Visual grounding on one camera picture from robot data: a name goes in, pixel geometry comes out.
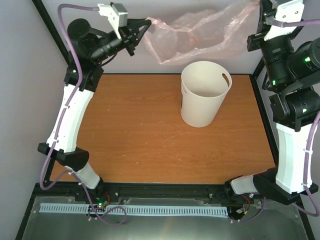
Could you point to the white plastic trash bin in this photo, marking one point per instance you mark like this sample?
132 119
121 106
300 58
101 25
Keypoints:
204 86

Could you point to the black frame post left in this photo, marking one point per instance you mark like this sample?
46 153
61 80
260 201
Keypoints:
47 20

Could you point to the light blue slotted cable duct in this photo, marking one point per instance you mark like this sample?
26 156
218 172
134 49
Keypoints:
140 210

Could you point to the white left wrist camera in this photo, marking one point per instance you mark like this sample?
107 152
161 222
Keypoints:
116 14

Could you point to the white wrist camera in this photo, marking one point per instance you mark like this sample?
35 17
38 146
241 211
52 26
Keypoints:
116 14
286 11

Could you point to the right small wired circuit board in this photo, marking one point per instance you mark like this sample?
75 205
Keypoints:
245 207

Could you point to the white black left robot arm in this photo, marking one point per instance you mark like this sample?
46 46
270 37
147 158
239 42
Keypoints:
90 50

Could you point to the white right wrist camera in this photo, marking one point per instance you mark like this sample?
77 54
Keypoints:
286 11

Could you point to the green lit circuit board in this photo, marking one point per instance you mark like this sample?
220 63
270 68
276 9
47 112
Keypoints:
102 203

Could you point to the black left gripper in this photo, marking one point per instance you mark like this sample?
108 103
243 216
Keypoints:
131 35

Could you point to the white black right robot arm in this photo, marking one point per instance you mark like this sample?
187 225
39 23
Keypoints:
295 105

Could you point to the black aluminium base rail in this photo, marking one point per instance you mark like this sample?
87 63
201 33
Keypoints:
119 192

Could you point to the pink translucent plastic trash bag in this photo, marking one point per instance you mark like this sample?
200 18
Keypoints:
206 34

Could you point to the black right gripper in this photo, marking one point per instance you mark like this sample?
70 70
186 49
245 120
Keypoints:
265 5

